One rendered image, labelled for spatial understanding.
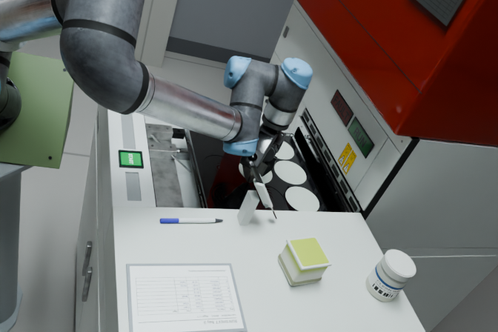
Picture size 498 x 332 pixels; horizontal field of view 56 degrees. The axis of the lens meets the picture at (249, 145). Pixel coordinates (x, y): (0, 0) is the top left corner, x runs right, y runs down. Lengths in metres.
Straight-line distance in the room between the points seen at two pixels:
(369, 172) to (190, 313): 0.59
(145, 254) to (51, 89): 0.56
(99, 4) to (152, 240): 0.47
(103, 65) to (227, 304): 0.49
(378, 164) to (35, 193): 1.64
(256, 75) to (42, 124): 0.57
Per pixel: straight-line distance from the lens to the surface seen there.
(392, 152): 1.18
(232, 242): 1.03
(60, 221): 2.26
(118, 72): 0.77
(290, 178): 1.35
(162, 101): 0.84
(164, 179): 1.24
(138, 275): 0.93
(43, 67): 1.34
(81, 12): 0.78
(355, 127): 1.30
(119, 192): 1.07
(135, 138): 1.21
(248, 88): 1.04
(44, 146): 1.30
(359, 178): 1.28
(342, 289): 1.07
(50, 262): 2.13
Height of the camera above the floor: 1.72
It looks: 36 degrees down
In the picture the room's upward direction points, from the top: 22 degrees clockwise
